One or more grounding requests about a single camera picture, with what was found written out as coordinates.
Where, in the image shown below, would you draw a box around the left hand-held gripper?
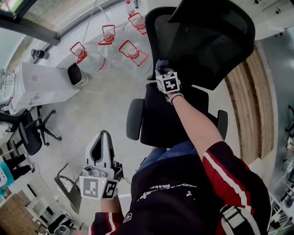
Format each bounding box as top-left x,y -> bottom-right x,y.
79,129 -> 124,201

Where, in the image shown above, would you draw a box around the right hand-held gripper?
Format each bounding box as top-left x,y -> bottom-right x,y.
155,71 -> 182,95

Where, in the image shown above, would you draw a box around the black mesh office chair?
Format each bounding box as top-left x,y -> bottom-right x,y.
125,0 -> 256,149

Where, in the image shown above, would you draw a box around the person's right forearm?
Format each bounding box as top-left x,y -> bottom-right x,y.
170,94 -> 225,161

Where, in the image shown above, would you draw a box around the person's left forearm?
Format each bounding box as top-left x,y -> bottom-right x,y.
100,195 -> 122,214

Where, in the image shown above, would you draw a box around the black swivel office chair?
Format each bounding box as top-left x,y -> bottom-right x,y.
0,105 -> 63,157

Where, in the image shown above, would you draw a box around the grey pedal trash can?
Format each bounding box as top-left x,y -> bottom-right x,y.
54,175 -> 82,214

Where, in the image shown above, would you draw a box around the blue jeans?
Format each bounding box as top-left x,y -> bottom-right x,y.
137,140 -> 199,172

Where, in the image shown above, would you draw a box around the white bin with black liner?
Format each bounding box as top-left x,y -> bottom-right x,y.
67,62 -> 89,88

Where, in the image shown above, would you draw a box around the small clear plastic bottle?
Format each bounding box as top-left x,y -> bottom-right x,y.
125,0 -> 136,16

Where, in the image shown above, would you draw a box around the white cabinet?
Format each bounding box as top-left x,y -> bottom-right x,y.
11,61 -> 81,111

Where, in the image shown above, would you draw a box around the curved wooden bench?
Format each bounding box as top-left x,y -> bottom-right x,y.
224,43 -> 276,165

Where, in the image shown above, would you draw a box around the black and red jacket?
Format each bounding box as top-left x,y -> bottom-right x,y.
88,140 -> 273,235

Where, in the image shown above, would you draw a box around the teal plastic box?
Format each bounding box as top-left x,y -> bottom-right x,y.
0,161 -> 15,191

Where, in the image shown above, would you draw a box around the wooden pegboard cabinet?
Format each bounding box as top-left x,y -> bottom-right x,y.
0,190 -> 48,235

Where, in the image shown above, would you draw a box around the white desk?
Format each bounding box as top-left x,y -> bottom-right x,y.
232,0 -> 294,41

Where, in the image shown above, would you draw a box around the purple wrist bracelet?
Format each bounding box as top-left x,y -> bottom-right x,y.
170,92 -> 185,104

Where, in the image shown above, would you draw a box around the clear water jug red handle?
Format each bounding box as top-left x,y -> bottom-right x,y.
124,12 -> 147,35
118,40 -> 153,78
69,41 -> 108,74
98,24 -> 124,56

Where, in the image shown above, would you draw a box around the white floor cable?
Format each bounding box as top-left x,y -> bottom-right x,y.
33,128 -> 77,221

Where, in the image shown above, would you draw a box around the black window frame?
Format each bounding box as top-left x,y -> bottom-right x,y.
0,0 -> 129,46

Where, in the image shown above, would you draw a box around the white shoulder strap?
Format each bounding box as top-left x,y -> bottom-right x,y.
220,205 -> 270,235

